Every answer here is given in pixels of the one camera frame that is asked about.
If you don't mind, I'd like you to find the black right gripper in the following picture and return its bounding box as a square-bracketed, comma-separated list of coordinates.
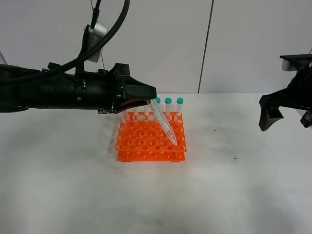
[259, 55, 312, 131]

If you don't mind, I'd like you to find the test tube with green cap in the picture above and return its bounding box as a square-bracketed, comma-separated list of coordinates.
[146, 99, 178, 146]

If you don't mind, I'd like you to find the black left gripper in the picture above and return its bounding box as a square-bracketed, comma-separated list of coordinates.
[73, 63, 157, 114]

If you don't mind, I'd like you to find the black camera cable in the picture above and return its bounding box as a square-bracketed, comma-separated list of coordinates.
[0, 0, 131, 74]

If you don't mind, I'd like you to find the orange test tube rack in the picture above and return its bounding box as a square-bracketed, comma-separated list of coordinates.
[115, 111, 187, 162]

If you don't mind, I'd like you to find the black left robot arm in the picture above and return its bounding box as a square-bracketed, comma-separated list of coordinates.
[0, 63, 156, 114]

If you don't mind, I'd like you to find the second row tube green cap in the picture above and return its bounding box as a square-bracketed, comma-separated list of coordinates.
[121, 110, 129, 129]

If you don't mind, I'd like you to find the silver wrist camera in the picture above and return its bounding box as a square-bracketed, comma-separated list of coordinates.
[84, 21, 108, 63]

